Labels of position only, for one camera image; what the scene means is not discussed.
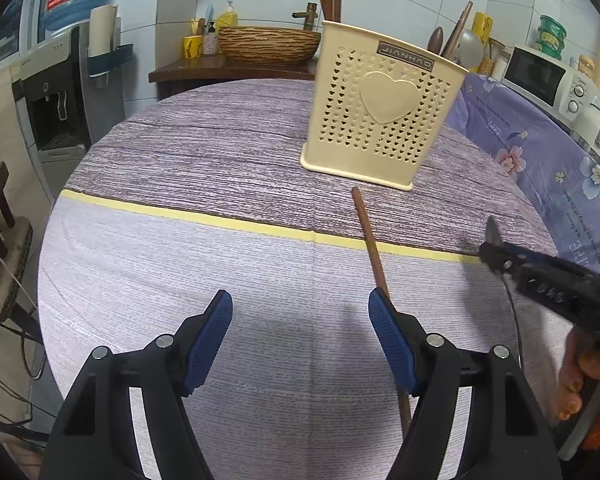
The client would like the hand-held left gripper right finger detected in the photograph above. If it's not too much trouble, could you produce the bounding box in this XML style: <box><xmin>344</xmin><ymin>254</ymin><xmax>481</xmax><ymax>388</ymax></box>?
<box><xmin>368</xmin><ymin>289</ymin><xmax>563</xmax><ymax>480</ymax></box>

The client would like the glass jar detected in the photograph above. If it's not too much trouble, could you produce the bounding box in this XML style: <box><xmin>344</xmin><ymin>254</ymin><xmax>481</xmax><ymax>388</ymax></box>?
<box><xmin>482</xmin><ymin>40</ymin><xmax>511</xmax><ymax>78</ymax></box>

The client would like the woven basket basin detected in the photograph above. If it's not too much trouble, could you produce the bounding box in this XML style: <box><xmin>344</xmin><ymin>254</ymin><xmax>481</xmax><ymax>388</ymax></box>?
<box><xmin>217</xmin><ymin>26</ymin><xmax>323</xmax><ymax>65</ymax></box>

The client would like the yellow mug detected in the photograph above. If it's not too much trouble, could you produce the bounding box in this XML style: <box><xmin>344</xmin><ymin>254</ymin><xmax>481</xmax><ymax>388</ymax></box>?
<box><xmin>181</xmin><ymin>34</ymin><xmax>206</xmax><ymax>61</ymax></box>

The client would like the dark wooden counter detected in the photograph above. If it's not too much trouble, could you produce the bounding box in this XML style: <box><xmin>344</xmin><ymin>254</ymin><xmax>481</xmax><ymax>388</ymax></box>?
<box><xmin>148</xmin><ymin>52</ymin><xmax>318</xmax><ymax>101</ymax></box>

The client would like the dark wooden pointed utensil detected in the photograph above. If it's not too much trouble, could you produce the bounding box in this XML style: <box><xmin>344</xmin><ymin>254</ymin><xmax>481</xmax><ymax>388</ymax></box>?
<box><xmin>426</xmin><ymin>27</ymin><xmax>446</xmax><ymax>56</ymax></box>

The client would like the yellow patterned roll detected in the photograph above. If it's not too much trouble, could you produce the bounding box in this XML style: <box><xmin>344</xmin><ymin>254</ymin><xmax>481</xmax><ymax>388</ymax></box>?
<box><xmin>472</xmin><ymin>11</ymin><xmax>494</xmax><ymax>43</ymax></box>

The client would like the person's right hand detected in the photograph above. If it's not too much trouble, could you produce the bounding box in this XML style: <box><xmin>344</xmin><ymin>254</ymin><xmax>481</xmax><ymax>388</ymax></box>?
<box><xmin>557</xmin><ymin>329</ymin><xmax>599</xmax><ymax>422</ymax></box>

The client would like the white paper cup stack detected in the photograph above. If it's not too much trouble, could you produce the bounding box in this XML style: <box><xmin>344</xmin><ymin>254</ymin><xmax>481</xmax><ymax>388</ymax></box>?
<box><xmin>89</xmin><ymin>4</ymin><xmax>120</xmax><ymax>57</ymax></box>

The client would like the white microwave oven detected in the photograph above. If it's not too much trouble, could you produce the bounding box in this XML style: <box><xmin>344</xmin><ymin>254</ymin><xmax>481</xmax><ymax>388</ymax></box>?
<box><xmin>502</xmin><ymin>45</ymin><xmax>600</xmax><ymax>121</ymax></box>

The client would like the yellow soap bottle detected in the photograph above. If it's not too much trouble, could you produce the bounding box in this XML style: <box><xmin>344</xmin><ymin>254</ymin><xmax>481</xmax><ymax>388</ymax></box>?
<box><xmin>215</xmin><ymin>0</ymin><xmax>239</xmax><ymax>31</ymax></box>

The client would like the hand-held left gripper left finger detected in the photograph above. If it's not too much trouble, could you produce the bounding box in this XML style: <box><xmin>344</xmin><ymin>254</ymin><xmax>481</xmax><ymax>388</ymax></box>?
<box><xmin>40</xmin><ymin>289</ymin><xmax>234</xmax><ymax>480</ymax></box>

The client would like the beige perforated utensil holder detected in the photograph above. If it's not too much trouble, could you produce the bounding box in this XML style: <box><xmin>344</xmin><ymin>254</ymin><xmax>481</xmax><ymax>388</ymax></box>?
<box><xmin>300</xmin><ymin>20</ymin><xmax>471</xmax><ymax>192</ymax></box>

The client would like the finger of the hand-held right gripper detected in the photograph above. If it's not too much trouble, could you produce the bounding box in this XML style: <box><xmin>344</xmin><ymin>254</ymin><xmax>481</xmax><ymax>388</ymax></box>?
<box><xmin>487</xmin><ymin>215</ymin><xmax>597</xmax><ymax>287</ymax></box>
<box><xmin>479</xmin><ymin>245</ymin><xmax>520</xmax><ymax>282</ymax></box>

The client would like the purple floral cloth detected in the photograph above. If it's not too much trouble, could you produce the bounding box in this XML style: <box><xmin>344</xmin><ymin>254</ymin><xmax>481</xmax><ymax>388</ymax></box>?
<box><xmin>447</xmin><ymin>72</ymin><xmax>600</xmax><ymax>281</ymax></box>

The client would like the water dispenser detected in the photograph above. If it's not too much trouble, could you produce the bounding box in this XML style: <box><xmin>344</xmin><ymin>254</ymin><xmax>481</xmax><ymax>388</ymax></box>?
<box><xmin>12</xmin><ymin>25</ymin><xmax>93</xmax><ymax>201</ymax></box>

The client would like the blue white cup holder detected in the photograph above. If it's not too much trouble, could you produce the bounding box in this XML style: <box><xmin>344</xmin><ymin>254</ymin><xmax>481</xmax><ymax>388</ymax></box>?
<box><xmin>86</xmin><ymin>42</ymin><xmax>135</xmax><ymax>77</ymax></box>

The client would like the green tin stack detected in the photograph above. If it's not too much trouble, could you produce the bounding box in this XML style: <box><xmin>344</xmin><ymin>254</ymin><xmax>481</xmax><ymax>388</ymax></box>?
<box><xmin>532</xmin><ymin>15</ymin><xmax>568</xmax><ymax>56</ymax></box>

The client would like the bamboo faucet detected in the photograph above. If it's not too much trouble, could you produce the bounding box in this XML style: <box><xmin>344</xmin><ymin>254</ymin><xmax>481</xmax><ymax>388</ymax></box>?
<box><xmin>291</xmin><ymin>2</ymin><xmax>321</xmax><ymax>32</ymax></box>

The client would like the large metal spoon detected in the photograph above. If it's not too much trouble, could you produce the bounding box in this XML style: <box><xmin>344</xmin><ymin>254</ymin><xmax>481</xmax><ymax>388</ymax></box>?
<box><xmin>452</xmin><ymin>30</ymin><xmax>483</xmax><ymax>73</ymax></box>

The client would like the thin black cable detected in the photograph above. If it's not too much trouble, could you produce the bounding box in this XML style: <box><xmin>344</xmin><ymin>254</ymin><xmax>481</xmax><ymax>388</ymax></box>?
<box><xmin>501</xmin><ymin>267</ymin><xmax>526</xmax><ymax>366</ymax></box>

